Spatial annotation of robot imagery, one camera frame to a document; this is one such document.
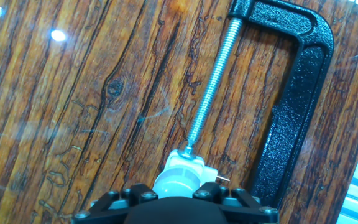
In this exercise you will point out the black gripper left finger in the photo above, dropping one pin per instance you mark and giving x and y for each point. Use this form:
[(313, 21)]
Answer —
[(120, 200)]

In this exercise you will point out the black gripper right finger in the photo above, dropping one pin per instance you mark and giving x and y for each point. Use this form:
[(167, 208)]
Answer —
[(238, 202)]

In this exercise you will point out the white light bulb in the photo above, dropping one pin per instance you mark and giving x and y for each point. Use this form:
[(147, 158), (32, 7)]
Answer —
[(176, 185)]

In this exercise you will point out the white bulb socket adapter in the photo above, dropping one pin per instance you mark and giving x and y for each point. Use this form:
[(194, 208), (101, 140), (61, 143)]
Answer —
[(182, 160)]

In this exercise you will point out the brown wooden board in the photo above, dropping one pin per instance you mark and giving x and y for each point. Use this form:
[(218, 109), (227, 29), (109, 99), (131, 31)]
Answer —
[(73, 109)]

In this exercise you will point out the black C-clamp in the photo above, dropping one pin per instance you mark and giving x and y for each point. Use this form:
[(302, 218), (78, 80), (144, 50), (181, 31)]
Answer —
[(297, 109)]

